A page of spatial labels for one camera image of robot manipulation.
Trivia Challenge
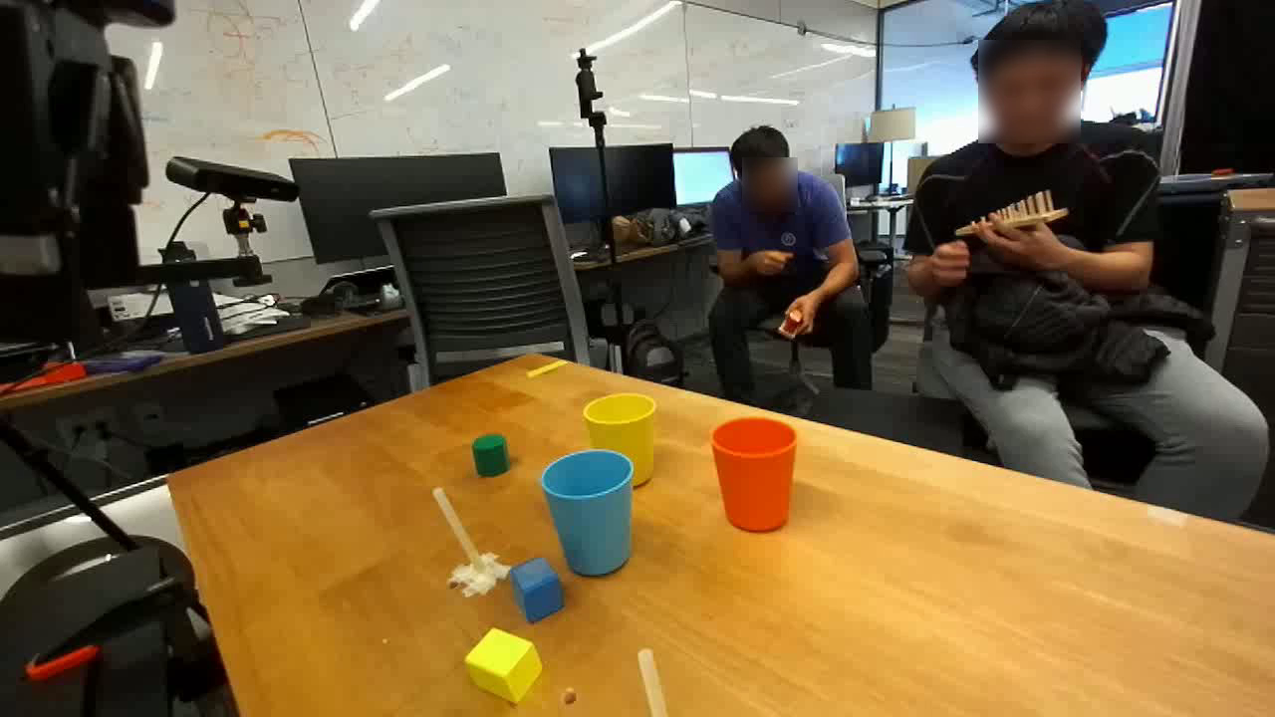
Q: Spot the yellow plastic cup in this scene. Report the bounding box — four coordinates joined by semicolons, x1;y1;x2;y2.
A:
577;391;663;489

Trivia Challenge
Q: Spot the blue plastic cup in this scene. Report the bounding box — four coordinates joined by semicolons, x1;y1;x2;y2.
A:
538;447;643;581

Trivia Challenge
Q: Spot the black jacket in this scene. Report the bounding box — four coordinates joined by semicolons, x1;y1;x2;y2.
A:
946;269;1207;391

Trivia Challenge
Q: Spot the white lamp shade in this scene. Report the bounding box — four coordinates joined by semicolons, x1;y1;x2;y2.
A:
867;103;922;147

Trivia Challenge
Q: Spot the white paper pile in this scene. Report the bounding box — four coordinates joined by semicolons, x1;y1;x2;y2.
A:
213;290;295;339

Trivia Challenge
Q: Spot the grey mesh office chair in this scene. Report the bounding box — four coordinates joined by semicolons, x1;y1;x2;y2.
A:
368;191;596;395

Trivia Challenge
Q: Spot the lit computer monitor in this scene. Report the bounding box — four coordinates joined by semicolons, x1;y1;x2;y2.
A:
669;143;737;212

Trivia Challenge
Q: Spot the black tripod leg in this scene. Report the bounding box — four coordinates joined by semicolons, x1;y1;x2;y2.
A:
0;415;140;548

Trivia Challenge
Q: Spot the wooden toy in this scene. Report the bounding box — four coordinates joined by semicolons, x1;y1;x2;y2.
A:
952;185;1071;242

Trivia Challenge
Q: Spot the black clamp with red handle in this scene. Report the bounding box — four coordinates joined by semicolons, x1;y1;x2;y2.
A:
0;532;238;717

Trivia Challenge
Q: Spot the wooden office desk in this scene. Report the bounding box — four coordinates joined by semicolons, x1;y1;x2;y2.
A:
0;305;416;415

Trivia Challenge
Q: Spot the black camera on stand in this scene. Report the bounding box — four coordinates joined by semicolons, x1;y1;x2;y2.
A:
165;152;304;258

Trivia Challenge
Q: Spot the orange plastic cup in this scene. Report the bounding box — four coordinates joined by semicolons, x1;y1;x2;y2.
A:
711;415;801;536

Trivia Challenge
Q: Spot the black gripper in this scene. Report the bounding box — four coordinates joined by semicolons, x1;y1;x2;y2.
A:
0;0;179;349

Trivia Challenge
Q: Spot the yellow cube block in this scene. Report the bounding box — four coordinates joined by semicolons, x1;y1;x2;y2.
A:
464;625;547;703

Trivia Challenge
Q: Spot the wide black monitor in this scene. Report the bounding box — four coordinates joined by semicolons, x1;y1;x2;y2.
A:
286;147;509;265

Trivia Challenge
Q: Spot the small blue-lit monitor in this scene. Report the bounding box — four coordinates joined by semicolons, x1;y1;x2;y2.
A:
834;138;887;191

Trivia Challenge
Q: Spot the grey cabinet with wooden top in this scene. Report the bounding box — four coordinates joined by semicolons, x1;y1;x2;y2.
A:
1199;181;1275;403

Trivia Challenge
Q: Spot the green cylinder block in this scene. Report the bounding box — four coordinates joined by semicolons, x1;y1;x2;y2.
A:
469;430;514;483

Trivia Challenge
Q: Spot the camera on black pole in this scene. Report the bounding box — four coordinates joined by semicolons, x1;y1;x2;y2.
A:
571;45;631;373

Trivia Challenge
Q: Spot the person in blue shirt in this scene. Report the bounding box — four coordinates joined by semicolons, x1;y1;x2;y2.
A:
701;123;881;396

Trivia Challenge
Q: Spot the blue cube block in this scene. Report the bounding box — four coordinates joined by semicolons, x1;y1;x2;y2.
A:
505;553;571;625

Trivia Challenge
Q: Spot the person in black shirt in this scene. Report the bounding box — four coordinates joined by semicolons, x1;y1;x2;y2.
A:
901;0;1275;521

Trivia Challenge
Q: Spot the dark computer monitor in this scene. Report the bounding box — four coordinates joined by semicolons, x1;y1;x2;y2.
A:
547;138;680;225

